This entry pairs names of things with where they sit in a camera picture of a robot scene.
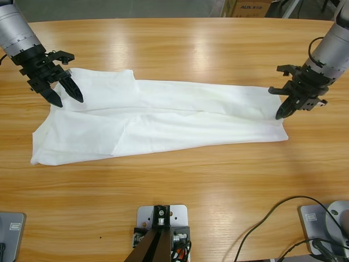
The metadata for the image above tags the orange and black wire bundle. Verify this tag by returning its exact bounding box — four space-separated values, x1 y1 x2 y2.
170 241 195 262

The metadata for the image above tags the wrist black camera bracket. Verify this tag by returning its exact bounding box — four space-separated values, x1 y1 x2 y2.
46 50 75 66
276 64 297 78

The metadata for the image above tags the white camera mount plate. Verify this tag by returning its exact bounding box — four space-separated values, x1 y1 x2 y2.
136 204 190 248

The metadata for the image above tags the white t-shirt with black logo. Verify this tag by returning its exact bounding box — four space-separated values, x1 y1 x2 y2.
29 67 290 166

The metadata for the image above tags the arm grey base plate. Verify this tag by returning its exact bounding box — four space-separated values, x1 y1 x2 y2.
297 200 349 256
0 212 27 262

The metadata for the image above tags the black corner bracket with bolt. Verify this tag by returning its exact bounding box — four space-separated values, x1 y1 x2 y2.
171 226 191 246
133 226 149 248

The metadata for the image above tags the long looping black cable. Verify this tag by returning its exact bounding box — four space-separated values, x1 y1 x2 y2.
236 195 349 262

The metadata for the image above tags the AUX cardboard box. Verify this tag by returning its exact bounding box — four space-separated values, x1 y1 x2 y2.
231 0 273 19

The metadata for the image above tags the black cable with plug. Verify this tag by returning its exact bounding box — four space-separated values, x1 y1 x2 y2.
268 236 349 262

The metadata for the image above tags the black metal frame leg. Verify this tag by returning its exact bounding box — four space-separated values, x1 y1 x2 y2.
320 0 339 21

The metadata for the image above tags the grey metal frame leg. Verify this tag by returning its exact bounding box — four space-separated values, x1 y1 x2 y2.
282 0 305 19

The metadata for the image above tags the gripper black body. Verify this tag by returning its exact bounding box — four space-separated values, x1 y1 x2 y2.
268 65 336 111
12 45 72 93

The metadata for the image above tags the patterned cardboard box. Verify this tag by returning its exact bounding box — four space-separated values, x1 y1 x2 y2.
220 0 237 17

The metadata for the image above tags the dark camera post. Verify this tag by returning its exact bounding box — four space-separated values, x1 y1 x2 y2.
124 204 175 262

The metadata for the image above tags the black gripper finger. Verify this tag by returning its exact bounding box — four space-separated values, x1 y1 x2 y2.
275 97 298 121
58 77 85 104
40 86 64 109

